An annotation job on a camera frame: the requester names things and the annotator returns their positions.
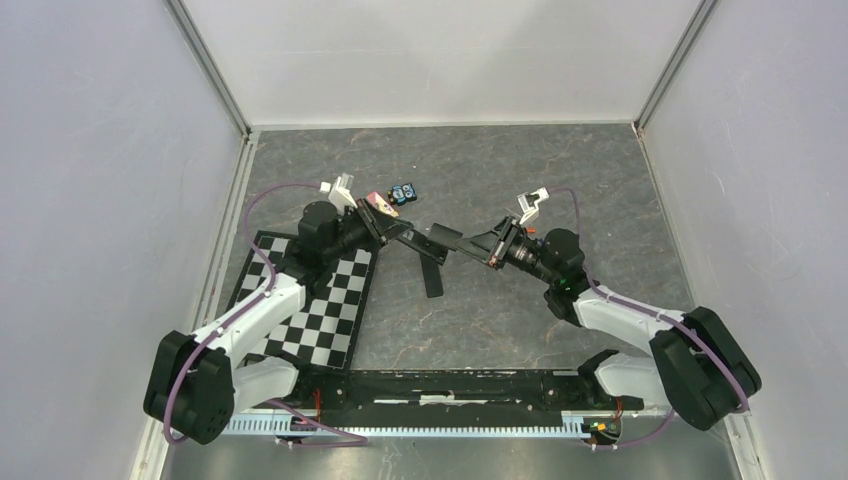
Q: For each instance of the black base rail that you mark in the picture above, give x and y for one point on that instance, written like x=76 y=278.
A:
x=451 y=398

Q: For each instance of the red yellow small box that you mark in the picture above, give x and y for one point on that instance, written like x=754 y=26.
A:
x=377 y=201

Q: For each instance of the checkerboard calibration board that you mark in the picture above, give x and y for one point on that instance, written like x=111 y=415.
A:
x=323 y=334

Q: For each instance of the black remote control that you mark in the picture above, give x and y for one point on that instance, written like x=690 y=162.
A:
x=424 y=246

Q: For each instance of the white cable comb strip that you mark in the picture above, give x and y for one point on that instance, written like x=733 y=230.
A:
x=265 y=422

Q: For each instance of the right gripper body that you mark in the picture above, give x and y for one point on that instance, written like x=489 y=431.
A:
x=517 y=250

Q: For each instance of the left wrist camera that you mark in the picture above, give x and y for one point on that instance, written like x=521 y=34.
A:
x=338 y=192

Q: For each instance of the black battery cover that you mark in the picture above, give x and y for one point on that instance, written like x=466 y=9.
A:
x=444 y=236

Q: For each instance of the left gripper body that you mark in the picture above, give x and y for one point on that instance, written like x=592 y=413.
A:
x=354 y=232

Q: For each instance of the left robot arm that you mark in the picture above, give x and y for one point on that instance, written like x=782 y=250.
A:
x=198 y=381

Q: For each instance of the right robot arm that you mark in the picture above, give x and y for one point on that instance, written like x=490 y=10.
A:
x=692 y=364

